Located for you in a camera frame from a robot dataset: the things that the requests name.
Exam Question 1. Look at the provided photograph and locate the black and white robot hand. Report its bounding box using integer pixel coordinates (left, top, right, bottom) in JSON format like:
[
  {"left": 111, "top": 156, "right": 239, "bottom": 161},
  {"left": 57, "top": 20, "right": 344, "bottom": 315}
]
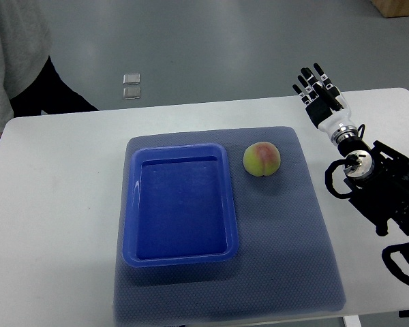
[{"left": 292, "top": 63, "right": 352, "bottom": 135}]

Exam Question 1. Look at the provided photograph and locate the green and red peach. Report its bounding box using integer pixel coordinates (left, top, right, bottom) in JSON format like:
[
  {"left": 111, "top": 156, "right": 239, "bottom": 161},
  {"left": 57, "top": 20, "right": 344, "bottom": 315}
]
[{"left": 243, "top": 142, "right": 281, "bottom": 177}]

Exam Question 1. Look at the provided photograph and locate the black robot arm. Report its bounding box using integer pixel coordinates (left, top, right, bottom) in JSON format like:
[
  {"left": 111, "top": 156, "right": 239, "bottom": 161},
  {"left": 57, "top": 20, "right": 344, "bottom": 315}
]
[{"left": 324, "top": 125, "right": 409, "bottom": 286}]

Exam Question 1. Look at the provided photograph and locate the lower metal floor plate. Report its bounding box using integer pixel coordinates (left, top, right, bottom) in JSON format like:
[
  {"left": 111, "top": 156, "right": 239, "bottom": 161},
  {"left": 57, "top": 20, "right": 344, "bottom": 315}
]
[{"left": 123, "top": 87, "right": 141, "bottom": 100}]

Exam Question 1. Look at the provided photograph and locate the metal floor plate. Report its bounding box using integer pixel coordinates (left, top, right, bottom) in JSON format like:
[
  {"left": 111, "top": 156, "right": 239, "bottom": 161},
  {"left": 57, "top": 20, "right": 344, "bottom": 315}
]
[
  {"left": 123, "top": 73, "right": 140, "bottom": 85},
  {"left": 123, "top": 87, "right": 141, "bottom": 100}
]

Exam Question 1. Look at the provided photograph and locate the upper metal floor plate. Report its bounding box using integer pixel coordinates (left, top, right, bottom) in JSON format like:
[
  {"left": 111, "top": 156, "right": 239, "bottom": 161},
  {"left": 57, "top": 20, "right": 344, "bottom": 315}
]
[{"left": 123, "top": 73, "right": 140, "bottom": 85}]

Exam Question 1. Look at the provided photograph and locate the blue-grey textured mat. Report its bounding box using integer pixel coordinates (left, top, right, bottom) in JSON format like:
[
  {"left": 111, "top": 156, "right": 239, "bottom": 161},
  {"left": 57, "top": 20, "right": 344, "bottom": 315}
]
[{"left": 114, "top": 127, "right": 346, "bottom": 326}]

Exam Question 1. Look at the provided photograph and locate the blue plastic tray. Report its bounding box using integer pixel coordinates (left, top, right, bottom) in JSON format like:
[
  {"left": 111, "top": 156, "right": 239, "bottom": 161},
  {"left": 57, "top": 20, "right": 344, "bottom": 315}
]
[{"left": 122, "top": 143, "right": 239, "bottom": 268}]

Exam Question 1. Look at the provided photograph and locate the person in grey sweater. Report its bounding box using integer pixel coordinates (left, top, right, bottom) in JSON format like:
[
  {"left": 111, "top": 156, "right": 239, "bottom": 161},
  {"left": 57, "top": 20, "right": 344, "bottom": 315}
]
[{"left": 0, "top": 1, "right": 96, "bottom": 137}]

